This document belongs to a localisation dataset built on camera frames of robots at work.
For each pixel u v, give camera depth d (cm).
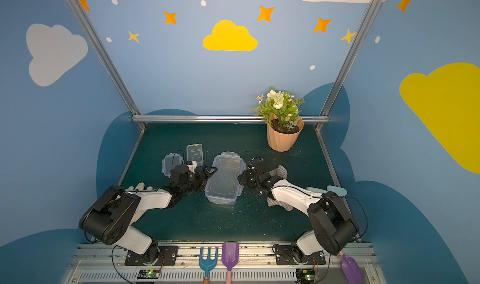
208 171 82
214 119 128
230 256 75
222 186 87
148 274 71
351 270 71
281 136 98
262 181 68
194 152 108
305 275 71
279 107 90
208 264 72
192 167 88
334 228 44
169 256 75
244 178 79
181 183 73
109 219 45
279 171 95
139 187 93
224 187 87
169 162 102
